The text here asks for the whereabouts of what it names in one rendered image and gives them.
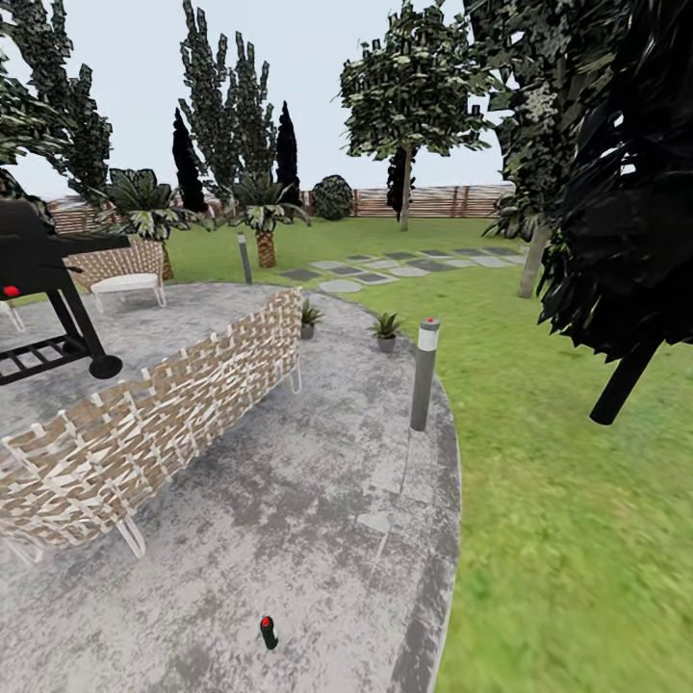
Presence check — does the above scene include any insectifuge atomizer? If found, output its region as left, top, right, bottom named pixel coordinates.
left=261, top=616, right=278, bottom=650

